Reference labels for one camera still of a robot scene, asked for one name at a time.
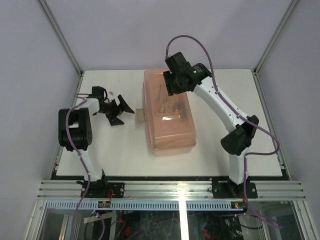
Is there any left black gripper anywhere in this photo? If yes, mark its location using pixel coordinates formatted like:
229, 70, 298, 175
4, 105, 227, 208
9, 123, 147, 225
98, 94, 134, 125

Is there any pink plastic tool box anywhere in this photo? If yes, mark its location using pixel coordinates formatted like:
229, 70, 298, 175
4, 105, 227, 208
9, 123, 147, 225
135, 68, 197, 157

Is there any orange handled black screwdriver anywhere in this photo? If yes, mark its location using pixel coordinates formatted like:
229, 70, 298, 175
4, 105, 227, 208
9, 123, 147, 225
173, 101, 185, 113

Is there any black yellow screwdriver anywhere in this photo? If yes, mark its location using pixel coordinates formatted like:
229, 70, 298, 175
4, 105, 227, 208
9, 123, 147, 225
159, 98, 167, 114

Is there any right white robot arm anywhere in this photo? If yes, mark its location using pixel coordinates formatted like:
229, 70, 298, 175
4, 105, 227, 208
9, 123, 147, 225
162, 52, 259, 198

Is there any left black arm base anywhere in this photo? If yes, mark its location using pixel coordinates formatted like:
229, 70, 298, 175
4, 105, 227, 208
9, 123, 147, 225
76, 174, 125, 199

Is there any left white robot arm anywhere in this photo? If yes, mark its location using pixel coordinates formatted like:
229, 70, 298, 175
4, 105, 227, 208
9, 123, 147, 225
58, 86, 135, 198

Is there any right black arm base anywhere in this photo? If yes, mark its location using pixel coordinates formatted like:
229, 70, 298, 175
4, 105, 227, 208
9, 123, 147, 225
211, 177, 258, 199

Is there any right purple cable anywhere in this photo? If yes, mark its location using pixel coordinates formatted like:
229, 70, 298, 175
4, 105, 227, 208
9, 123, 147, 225
164, 34, 283, 230

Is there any purple cable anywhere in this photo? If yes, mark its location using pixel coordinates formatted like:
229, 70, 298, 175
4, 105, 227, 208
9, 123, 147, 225
164, 34, 283, 230
65, 93, 106, 240

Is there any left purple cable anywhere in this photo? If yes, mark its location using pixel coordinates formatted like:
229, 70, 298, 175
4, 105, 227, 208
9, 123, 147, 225
65, 93, 106, 240

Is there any right aluminium frame post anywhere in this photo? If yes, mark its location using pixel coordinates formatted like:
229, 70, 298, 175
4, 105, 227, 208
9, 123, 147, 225
253, 0, 301, 76

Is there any aluminium frame post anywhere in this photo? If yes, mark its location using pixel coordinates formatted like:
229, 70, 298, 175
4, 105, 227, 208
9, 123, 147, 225
253, 0, 301, 76
36, 0, 83, 76

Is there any aluminium mounting rail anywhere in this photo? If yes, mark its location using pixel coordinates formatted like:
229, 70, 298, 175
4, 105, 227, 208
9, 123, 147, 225
37, 180, 307, 201

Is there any left aluminium frame post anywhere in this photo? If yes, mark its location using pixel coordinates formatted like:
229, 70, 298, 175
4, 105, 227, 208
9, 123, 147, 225
36, 0, 83, 76

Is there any slotted cable duct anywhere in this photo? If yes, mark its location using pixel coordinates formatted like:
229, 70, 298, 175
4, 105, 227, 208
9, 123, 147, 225
47, 199, 244, 212

